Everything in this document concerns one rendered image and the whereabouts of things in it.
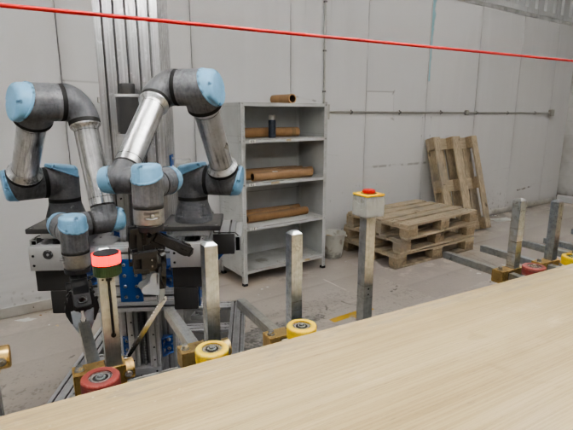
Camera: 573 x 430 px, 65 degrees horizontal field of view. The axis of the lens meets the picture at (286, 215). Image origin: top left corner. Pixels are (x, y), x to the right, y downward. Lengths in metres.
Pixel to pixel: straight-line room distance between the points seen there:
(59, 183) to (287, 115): 2.93
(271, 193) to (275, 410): 3.60
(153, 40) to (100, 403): 1.40
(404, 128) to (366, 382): 4.75
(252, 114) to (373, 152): 1.64
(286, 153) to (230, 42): 1.15
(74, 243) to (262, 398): 0.71
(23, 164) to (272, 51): 3.05
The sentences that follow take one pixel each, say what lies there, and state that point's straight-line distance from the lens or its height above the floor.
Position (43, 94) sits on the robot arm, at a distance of 1.56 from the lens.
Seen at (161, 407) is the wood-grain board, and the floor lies 0.90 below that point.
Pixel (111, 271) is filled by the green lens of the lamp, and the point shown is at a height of 1.12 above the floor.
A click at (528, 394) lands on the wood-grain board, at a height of 0.90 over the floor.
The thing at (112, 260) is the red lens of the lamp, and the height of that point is 1.15.
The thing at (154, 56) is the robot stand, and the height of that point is 1.68.
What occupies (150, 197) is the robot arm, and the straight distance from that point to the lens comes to 1.15.
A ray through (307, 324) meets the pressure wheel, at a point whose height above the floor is 0.91.
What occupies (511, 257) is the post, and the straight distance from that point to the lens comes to 1.99.
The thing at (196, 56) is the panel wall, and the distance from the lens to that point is 4.06.
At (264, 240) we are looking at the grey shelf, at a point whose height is 0.24.
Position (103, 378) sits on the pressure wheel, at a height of 0.91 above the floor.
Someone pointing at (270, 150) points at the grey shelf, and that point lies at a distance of 4.37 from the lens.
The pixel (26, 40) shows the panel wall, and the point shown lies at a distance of 3.74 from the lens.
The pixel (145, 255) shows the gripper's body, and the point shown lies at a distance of 1.18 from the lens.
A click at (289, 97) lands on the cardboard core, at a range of 4.04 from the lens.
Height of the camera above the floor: 1.45
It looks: 12 degrees down
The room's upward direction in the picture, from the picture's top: straight up
